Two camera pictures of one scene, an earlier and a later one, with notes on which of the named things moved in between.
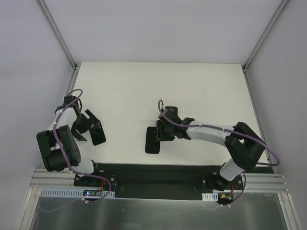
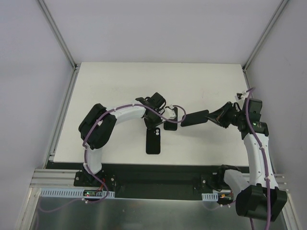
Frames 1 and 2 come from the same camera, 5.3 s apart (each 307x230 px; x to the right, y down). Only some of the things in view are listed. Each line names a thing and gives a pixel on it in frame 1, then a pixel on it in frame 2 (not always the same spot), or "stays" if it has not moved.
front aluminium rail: (42, 178) stays
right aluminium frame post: (265, 33) stays
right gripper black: (159, 131) to (222, 117)
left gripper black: (86, 123) to (151, 121)
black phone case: (152, 146) stays
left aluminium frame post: (56, 32) stays
